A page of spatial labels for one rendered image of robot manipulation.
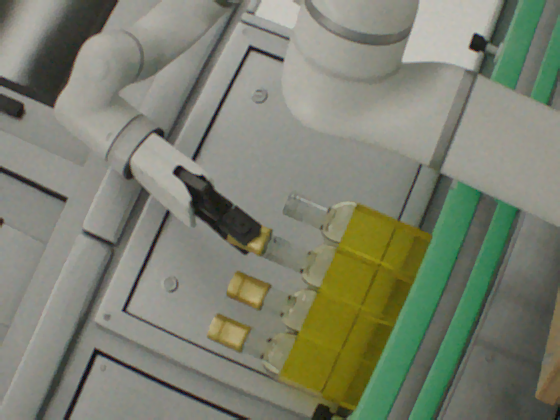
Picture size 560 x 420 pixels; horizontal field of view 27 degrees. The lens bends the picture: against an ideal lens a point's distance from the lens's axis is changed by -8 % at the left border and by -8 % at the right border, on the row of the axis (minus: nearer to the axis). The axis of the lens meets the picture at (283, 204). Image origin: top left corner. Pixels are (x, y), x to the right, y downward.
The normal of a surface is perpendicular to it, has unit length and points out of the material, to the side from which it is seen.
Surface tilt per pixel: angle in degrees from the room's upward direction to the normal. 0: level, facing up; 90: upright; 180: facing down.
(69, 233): 90
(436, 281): 90
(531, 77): 90
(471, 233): 90
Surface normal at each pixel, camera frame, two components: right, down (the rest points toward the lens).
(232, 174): 0.04, -0.29
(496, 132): -0.11, 0.00
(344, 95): 0.00, 0.75
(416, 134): -0.33, 0.54
